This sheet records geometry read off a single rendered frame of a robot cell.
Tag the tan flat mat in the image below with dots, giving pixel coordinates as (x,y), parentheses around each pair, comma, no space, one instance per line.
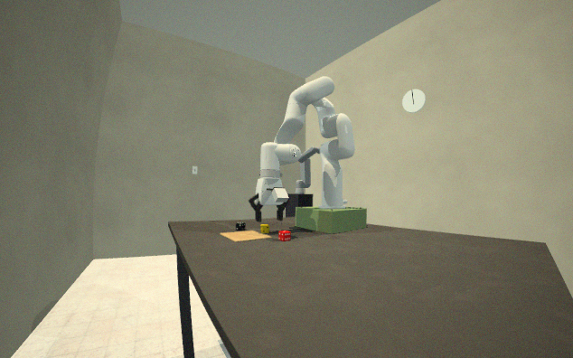
(244,236)

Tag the red die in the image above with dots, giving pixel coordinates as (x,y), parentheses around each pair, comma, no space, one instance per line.
(284,235)

